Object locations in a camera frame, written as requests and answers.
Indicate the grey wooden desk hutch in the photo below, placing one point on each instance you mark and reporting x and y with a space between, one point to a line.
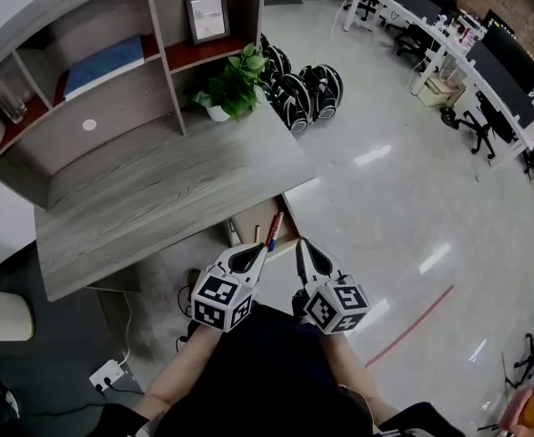
112 144

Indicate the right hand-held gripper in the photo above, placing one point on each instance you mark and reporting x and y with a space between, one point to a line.
335 307

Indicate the person's right forearm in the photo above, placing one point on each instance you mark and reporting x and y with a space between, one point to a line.
357 376

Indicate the row of black white backpacks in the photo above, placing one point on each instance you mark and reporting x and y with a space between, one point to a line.
307 94

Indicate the white power strip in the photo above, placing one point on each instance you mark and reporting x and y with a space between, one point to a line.
107 375

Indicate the person's left forearm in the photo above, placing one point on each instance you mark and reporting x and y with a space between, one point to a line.
180 371

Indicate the clear drinking glass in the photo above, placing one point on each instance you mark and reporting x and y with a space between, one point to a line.
9 103

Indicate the person's dark shirt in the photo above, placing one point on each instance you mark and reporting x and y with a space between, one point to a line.
266 380

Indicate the white round counter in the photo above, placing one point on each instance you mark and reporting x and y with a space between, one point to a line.
3 321

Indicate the black framed picture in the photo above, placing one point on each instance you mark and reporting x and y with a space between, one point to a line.
207 16

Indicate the blue-capped white marker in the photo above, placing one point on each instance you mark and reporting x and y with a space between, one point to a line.
271 245

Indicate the blue notebook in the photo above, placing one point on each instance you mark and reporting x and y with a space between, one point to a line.
103 66

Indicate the wooden desk drawer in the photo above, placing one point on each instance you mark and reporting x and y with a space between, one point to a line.
248 216

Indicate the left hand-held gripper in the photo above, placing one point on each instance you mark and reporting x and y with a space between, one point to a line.
218 301

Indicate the row of white office desks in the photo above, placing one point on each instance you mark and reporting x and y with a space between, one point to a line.
476 62

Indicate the red marker pen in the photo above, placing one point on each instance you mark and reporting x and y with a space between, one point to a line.
274 229

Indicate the grey wooden desk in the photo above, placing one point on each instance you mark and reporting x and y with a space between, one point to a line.
157 198

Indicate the green potted plant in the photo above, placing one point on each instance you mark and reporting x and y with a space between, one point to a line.
234 84

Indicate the pink orange pouch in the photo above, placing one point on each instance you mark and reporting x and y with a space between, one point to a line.
530 408

